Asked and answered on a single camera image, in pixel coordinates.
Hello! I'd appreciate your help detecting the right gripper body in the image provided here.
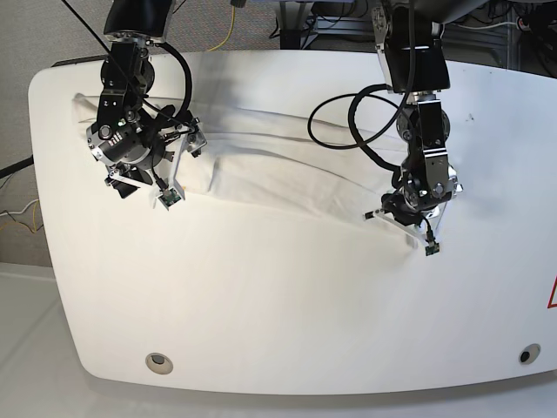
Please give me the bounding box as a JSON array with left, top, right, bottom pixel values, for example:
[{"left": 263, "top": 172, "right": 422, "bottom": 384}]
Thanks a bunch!
[{"left": 86, "top": 117, "right": 183, "bottom": 171}]

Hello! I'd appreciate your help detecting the left table grommet hole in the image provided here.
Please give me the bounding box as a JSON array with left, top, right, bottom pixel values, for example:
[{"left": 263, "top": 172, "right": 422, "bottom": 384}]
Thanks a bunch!
[{"left": 145, "top": 353, "right": 173, "bottom": 375}]

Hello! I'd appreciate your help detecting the floor cables left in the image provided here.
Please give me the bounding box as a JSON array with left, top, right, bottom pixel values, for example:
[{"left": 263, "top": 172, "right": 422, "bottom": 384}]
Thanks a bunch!
[{"left": 0, "top": 156, "right": 43, "bottom": 236}]

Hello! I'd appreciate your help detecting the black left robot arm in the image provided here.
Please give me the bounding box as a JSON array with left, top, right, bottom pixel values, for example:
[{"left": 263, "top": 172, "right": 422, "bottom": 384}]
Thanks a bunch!
[{"left": 348, "top": 1, "right": 479, "bottom": 226}]

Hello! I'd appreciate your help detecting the table grommet hole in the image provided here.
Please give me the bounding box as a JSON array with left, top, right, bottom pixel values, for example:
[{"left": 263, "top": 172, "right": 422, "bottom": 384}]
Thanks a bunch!
[
  {"left": 519, "top": 343, "right": 541, "bottom": 365},
  {"left": 145, "top": 353, "right": 173, "bottom": 375}
]

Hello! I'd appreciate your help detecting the yellow cable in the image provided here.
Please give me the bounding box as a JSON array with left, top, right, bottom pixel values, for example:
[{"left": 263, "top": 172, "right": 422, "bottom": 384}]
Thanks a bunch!
[{"left": 207, "top": 0, "right": 245, "bottom": 53}]

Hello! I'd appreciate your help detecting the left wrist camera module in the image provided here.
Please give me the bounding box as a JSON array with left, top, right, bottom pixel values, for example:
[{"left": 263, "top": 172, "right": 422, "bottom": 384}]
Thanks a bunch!
[{"left": 425, "top": 241, "right": 440, "bottom": 256}]

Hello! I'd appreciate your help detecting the black metal stand base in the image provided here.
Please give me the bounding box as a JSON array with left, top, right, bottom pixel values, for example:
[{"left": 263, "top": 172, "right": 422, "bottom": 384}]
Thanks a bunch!
[{"left": 268, "top": 1, "right": 374, "bottom": 50}]

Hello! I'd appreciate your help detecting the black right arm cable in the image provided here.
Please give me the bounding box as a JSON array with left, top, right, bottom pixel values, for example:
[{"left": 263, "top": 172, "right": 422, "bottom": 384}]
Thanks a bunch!
[{"left": 60, "top": 0, "right": 195, "bottom": 131}]

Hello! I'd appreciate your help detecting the white printed T-shirt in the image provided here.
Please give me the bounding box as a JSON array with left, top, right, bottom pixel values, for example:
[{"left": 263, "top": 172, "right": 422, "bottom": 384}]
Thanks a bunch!
[{"left": 71, "top": 94, "right": 426, "bottom": 248}]

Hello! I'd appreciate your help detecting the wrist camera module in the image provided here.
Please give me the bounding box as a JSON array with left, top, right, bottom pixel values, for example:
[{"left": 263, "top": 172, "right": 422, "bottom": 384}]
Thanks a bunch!
[
  {"left": 425, "top": 241, "right": 440, "bottom": 256},
  {"left": 158, "top": 187, "right": 184, "bottom": 210}
]

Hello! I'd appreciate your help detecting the right table grommet hole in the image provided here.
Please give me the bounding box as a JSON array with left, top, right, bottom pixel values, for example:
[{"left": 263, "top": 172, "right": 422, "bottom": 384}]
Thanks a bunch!
[{"left": 519, "top": 343, "right": 541, "bottom": 365}]

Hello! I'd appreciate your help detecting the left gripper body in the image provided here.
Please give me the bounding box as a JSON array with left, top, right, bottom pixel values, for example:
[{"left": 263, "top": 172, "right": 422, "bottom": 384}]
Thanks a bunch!
[{"left": 381, "top": 165, "right": 459, "bottom": 226}]

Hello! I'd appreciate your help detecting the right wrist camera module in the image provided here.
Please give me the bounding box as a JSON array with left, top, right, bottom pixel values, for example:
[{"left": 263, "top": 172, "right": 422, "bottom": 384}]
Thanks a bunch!
[{"left": 158, "top": 187, "right": 184, "bottom": 210}]

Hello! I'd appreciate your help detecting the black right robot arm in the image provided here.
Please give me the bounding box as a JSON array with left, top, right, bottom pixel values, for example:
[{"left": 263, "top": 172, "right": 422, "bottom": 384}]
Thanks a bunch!
[{"left": 86, "top": 1, "right": 207, "bottom": 208}]

